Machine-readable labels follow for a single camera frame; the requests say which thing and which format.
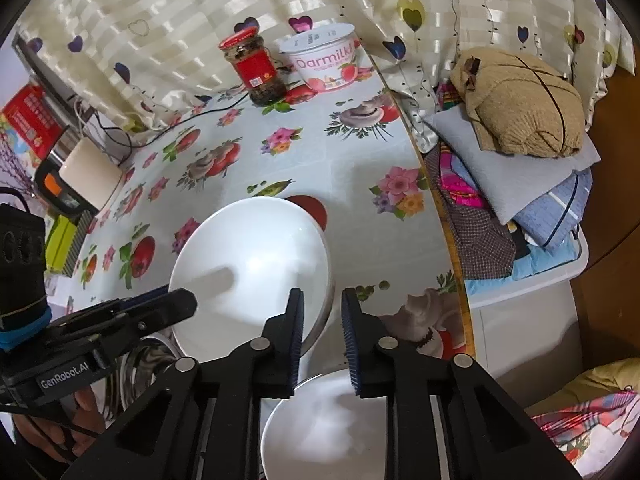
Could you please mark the dark checked cloth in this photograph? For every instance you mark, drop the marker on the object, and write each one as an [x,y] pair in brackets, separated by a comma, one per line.
[480,245]

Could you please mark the white blue-striped bowl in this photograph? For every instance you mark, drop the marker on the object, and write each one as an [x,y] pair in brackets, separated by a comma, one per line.
[320,430]
[240,270]

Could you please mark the red box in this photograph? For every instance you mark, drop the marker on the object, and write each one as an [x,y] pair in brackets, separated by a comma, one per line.
[27,120]

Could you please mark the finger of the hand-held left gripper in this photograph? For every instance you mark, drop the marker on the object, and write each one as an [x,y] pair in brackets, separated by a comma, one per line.
[145,299]
[165,305]

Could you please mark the stainless steel bowl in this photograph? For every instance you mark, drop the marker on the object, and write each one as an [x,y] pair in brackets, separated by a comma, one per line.
[150,360]

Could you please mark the person's left hand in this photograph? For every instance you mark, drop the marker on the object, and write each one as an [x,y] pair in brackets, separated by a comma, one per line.
[47,427]

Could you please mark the black white striped tray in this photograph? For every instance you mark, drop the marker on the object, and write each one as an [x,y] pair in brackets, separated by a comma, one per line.
[84,240]

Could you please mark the white plastic bin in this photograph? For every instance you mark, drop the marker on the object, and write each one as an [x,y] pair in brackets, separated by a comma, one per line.
[525,320]

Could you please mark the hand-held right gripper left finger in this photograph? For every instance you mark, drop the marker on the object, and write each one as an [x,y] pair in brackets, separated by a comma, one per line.
[295,340]

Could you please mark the yellow cloth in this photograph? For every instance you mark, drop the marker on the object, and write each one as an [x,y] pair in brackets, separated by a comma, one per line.
[600,375]

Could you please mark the colourful striped cloth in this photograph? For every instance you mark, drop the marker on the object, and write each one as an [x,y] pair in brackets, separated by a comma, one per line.
[460,180]

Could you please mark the white pink yogurt tub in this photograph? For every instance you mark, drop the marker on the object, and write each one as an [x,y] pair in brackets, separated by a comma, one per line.
[325,62]

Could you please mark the red plaid cloth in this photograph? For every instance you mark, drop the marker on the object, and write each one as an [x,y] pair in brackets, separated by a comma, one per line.
[590,422]

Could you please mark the red-lidded glass jar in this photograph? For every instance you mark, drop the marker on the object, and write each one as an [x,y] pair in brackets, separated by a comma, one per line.
[255,67]

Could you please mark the tan knit sweater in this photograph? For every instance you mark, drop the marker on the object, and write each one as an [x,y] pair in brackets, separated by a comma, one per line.
[525,105]

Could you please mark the purple flower branches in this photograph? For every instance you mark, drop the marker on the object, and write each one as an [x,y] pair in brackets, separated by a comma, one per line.
[10,160]

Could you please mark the grey folded cloth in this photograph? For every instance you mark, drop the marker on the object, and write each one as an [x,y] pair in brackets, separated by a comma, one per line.
[500,165]

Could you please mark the cream heart-print curtain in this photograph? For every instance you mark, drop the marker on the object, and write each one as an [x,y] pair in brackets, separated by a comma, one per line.
[175,20]

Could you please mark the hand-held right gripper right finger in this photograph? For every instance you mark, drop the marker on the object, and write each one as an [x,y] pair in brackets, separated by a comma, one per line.
[351,342]

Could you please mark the blue quilted cloth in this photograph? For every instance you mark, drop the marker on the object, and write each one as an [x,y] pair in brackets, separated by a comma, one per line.
[555,210]

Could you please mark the white electric kettle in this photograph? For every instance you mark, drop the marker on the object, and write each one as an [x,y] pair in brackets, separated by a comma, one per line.
[90,170]

